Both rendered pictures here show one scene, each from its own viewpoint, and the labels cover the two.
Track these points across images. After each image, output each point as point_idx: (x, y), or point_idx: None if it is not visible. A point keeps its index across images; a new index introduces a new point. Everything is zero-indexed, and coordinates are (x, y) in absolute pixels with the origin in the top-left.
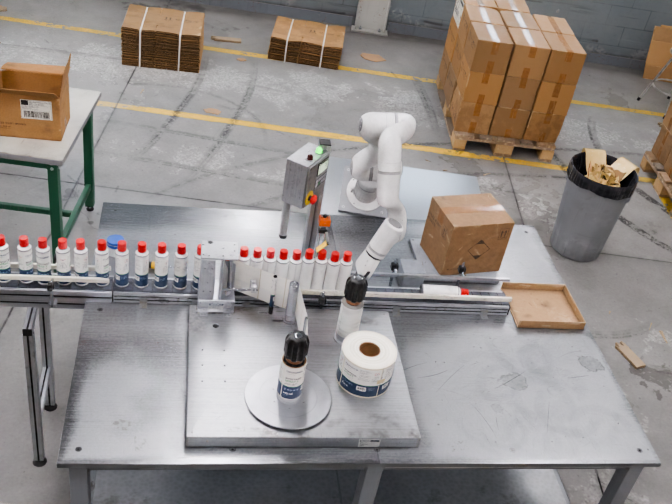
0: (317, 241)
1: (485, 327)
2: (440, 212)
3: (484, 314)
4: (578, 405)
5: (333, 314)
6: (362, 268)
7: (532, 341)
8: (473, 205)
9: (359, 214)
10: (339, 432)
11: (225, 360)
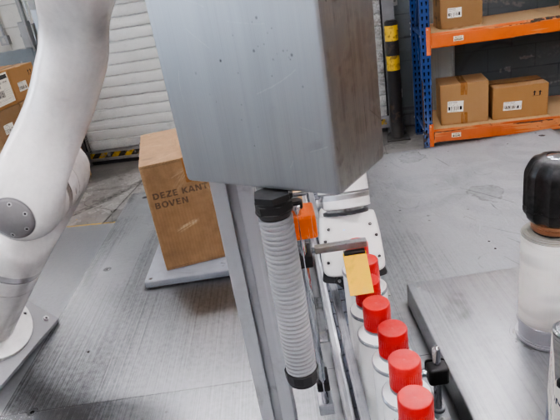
0: (312, 297)
1: (376, 214)
2: None
3: None
4: (497, 160)
5: (466, 359)
6: (376, 247)
7: (389, 185)
8: (176, 140)
9: (26, 360)
10: None
11: None
